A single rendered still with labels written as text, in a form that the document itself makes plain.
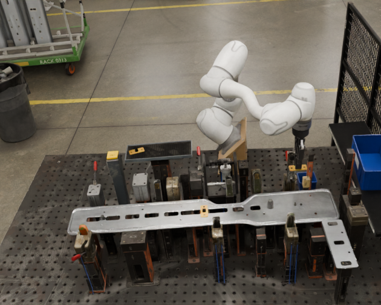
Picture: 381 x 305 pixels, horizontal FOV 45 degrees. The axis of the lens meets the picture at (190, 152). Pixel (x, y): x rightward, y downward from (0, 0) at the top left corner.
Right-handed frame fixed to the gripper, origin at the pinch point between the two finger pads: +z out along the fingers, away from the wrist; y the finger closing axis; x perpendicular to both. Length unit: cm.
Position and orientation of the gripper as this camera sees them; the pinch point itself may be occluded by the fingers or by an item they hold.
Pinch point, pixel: (298, 161)
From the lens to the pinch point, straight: 225.9
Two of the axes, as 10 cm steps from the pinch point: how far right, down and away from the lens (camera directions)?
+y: 0.1, 6.2, -7.9
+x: 10.0, -0.7, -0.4
